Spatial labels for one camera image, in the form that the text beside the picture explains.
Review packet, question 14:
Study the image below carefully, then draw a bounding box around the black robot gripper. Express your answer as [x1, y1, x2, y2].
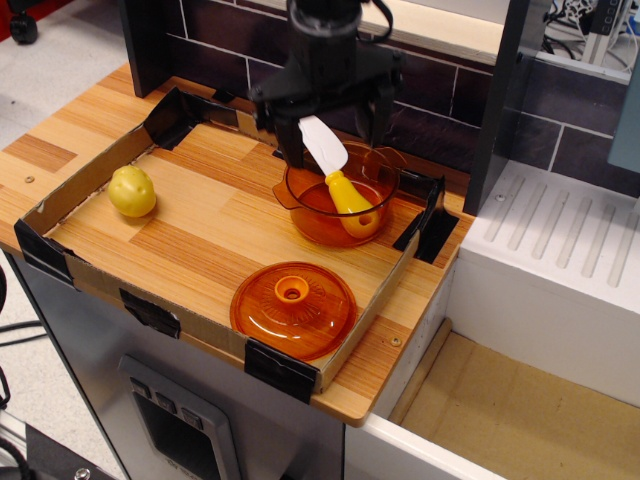
[249, 9, 404, 168]

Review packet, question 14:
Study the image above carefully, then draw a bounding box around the yellow handled white toy knife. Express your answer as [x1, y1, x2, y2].
[298, 116, 380, 239]

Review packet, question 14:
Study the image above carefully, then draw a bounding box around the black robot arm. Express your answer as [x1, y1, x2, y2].
[249, 1, 405, 168]

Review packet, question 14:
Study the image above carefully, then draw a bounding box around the orange transparent plastic pot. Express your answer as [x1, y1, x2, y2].
[273, 142, 407, 247]

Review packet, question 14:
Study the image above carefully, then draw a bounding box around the taped cardboard fence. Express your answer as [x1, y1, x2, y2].
[1, 87, 473, 422]

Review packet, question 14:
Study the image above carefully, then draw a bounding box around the orange transparent pot lid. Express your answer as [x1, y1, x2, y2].
[230, 262, 358, 361]

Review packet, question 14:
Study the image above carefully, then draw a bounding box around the yellow toy potato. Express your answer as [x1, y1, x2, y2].
[107, 165, 156, 218]

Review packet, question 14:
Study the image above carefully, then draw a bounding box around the white toy sink unit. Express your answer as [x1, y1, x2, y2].
[344, 163, 639, 479]

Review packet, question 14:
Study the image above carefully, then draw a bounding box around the black caster wheel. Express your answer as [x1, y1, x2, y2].
[9, 12, 38, 45]

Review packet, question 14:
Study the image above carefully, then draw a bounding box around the grey toy oven front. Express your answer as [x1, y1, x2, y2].
[119, 355, 242, 479]

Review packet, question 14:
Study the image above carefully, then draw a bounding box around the dark grey vertical post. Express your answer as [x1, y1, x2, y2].
[464, 1, 550, 215]

